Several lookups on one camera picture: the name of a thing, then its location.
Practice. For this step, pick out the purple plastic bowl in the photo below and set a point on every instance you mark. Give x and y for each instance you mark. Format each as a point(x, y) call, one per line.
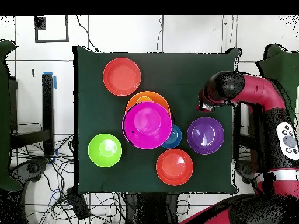
point(205, 135)

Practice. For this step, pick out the orange plastic bowl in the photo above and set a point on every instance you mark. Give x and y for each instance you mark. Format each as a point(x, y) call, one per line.
point(158, 98)

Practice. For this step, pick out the pink plastic bowl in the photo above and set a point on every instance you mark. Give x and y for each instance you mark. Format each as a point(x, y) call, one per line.
point(147, 126)

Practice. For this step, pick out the red plastic bowl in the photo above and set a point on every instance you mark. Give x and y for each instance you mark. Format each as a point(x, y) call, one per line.
point(175, 166)
point(122, 77)

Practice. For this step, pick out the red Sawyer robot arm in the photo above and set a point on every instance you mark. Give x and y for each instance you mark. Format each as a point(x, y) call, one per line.
point(261, 91)

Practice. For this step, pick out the blue plastic bowl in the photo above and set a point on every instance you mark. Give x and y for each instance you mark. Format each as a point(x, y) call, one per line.
point(175, 138)

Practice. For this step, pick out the black rounded floor machine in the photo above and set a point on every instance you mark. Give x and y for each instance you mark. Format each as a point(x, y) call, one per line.
point(244, 169)
point(32, 168)

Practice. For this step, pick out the neighbouring green cloth table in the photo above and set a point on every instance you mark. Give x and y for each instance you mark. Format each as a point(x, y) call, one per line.
point(280, 65)
point(4, 116)

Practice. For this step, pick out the dark green table cloth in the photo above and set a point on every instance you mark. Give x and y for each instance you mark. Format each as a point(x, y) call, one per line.
point(100, 93)

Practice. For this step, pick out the green plastic bowl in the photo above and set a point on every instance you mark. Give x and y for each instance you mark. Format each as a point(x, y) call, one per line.
point(105, 150)

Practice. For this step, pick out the blue tape strip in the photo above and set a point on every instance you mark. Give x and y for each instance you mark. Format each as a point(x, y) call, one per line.
point(55, 81)

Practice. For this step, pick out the black metal stand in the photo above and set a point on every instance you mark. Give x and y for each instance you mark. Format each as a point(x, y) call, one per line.
point(48, 105)

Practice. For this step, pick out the black power adapter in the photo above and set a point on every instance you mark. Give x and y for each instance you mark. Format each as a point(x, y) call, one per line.
point(78, 203)

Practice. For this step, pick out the small black floor object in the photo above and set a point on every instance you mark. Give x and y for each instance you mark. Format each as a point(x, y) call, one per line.
point(33, 73)

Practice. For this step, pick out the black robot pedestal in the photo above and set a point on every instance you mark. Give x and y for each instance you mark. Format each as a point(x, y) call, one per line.
point(151, 207)

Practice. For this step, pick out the black square floor frame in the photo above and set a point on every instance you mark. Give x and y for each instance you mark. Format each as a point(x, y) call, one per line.
point(51, 40)

